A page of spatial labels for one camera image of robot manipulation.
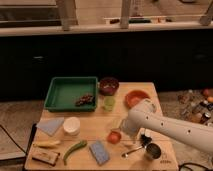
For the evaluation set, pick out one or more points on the dark grape bunch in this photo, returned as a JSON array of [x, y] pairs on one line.
[[86, 99]]

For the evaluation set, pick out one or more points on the green plastic cup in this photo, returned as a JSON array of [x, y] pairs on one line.
[[108, 103]]

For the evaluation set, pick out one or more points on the blue sponge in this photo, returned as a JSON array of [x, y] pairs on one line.
[[99, 152]]

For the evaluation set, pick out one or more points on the red apple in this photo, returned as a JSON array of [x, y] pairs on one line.
[[114, 137]]

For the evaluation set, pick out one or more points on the white handled black brush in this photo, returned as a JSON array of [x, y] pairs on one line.
[[146, 137]]

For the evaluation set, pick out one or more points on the green chili pepper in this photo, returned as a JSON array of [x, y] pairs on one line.
[[72, 149]]

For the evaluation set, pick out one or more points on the brown wooden block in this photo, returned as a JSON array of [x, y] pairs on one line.
[[45, 156]]

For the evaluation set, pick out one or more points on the steel measuring cup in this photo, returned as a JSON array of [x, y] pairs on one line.
[[152, 151]]

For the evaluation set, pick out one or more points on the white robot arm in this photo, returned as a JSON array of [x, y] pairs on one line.
[[143, 115]]

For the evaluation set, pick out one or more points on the orange bowl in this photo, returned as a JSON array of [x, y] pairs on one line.
[[134, 97]]

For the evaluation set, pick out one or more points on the spice bottle rack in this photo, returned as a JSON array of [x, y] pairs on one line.
[[197, 107]]

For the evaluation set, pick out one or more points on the white round container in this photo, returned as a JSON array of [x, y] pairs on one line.
[[72, 125]]

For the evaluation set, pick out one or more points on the grey blue cloth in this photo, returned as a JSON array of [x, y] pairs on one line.
[[50, 126]]

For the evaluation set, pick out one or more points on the dark red bowl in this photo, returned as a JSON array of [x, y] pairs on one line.
[[108, 86]]

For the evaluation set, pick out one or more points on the yellow banana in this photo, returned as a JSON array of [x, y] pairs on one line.
[[46, 144]]

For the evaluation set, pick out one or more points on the green plastic tray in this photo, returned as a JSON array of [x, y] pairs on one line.
[[64, 92]]

